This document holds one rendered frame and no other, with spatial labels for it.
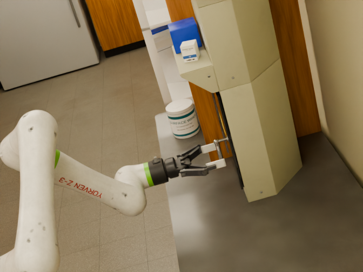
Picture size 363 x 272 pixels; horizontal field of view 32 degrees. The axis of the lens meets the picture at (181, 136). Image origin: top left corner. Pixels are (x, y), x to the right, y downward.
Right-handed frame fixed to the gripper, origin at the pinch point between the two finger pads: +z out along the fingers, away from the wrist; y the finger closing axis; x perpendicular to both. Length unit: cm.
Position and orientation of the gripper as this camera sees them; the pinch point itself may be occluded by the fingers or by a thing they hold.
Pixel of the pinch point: (219, 154)
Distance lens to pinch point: 230.8
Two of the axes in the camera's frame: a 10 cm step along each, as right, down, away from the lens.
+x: 2.6, 8.5, 4.5
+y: -1.0, -4.4, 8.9
